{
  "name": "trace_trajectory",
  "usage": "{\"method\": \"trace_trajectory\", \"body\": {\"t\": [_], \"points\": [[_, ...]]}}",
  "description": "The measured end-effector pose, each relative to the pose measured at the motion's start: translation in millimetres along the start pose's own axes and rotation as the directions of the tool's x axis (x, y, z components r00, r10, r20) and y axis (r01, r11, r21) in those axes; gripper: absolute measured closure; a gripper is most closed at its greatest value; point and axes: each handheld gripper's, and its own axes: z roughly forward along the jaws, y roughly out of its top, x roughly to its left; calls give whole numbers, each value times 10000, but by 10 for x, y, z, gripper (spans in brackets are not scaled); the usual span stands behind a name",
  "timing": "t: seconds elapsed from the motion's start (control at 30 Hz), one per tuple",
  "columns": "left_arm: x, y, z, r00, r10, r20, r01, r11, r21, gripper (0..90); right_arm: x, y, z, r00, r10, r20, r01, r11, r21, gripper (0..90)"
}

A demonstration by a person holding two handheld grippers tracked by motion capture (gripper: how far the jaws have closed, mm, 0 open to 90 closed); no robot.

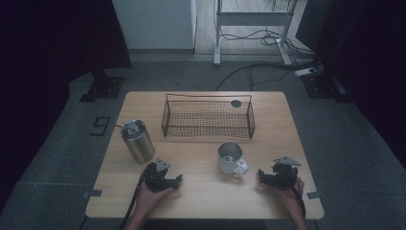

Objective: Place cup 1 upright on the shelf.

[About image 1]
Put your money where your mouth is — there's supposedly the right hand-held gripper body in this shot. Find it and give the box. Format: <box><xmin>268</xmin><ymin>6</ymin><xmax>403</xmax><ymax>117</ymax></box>
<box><xmin>270</xmin><ymin>155</ymin><xmax>303</xmax><ymax>189</ymax></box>

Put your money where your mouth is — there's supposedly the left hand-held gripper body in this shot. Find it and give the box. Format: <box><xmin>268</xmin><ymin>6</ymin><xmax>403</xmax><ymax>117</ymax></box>
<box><xmin>144</xmin><ymin>157</ymin><xmax>175</xmax><ymax>194</ymax></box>

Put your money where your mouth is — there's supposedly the silver metal mug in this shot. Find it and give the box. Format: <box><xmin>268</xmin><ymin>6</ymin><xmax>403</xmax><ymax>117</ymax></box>
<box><xmin>216</xmin><ymin>141</ymin><xmax>250</xmax><ymax>176</ymax></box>

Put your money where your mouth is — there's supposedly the stainless steel tumbler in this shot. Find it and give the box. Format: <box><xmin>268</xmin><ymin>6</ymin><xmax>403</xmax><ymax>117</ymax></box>
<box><xmin>115</xmin><ymin>119</ymin><xmax>156</xmax><ymax>165</ymax></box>

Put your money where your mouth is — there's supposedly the brown wire mesh basket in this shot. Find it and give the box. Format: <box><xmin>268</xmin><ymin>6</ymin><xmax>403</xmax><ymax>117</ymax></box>
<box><xmin>161</xmin><ymin>93</ymin><xmax>257</xmax><ymax>140</ymax></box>

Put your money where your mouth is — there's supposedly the person's left hand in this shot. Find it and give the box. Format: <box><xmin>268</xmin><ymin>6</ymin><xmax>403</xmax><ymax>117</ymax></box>
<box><xmin>136</xmin><ymin>181</ymin><xmax>175</xmax><ymax>213</ymax></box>

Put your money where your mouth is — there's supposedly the person's right hand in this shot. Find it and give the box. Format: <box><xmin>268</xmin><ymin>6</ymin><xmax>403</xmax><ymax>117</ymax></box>
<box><xmin>270</xmin><ymin>175</ymin><xmax>306</xmax><ymax>209</ymax></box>

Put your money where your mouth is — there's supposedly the black floor tape marker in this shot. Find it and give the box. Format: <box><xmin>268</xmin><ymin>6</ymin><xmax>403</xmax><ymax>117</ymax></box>
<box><xmin>89</xmin><ymin>116</ymin><xmax>112</xmax><ymax>138</ymax></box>

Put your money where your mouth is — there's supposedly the black stand base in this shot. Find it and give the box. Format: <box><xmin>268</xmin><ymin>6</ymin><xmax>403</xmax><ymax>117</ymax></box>
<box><xmin>79</xmin><ymin>68</ymin><xmax>126</xmax><ymax>104</ymax></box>
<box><xmin>301</xmin><ymin>71</ymin><xmax>352</xmax><ymax>104</ymax></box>

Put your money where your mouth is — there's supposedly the white power strip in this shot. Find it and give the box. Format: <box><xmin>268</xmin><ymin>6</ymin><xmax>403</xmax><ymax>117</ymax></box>
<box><xmin>293</xmin><ymin>66</ymin><xmax>318</xmax><ymax>78</ymax></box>

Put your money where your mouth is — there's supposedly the dark curtain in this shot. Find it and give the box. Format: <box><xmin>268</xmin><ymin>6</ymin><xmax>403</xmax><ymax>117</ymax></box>
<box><xmin>294</xmin><ymin>0</ymin><xmax>406</xmax><ymax>169</ymax></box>
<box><xmin>0</xmin><ymin>0</ymin><xmax>133</xmax><ymax>212</ymax></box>

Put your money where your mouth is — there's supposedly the white cabinet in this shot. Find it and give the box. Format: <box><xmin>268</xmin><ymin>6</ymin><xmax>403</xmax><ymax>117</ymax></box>
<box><xmin>111</xmin><ymin>0</ymin><xmax>198</xmax><ymax>51</ymax></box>

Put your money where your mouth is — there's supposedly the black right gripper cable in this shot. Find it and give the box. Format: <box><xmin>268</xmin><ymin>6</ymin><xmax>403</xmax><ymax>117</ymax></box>
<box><xmin>281</xmin><ymin>166</ymin><xmax>307</xmax><ymax>222</ymax></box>

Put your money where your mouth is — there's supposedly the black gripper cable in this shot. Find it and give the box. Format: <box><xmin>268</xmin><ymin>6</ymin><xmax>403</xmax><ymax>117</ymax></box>
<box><xmin>119</xmin><ymin>162</ymin><xmax>151</xmax><ymax>230</ymax></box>
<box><xmin>281</xmin><ymin>166</ymin><xmax>307</xmax><ymax>222</ymax></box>

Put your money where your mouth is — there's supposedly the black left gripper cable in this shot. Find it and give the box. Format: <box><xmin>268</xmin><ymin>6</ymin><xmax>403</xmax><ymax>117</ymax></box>
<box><xmin>119</xmin><ymin>162</ymin><xmax>151</xmax><ymax>230</ymax></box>

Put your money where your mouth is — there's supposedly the long black floor cable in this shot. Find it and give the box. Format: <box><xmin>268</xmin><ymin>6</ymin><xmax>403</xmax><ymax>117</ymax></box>
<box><xmin>214</xmin><ymin>59</ymin><xmax>322</xmax><ymax>92</ymax></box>

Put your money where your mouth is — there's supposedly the tangle of floor cables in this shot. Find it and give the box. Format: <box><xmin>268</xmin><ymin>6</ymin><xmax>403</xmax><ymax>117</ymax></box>
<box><xmin>219</xmin><ymin>27</ymin><xmax>318</xmax><ymax>59</ymax></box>

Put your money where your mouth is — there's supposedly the white metal desk frame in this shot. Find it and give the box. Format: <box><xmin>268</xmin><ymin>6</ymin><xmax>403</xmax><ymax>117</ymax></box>
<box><xmin>213</xmin><ymin>0</ymin><xmax>300</xmax><ymax>67</ymax></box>

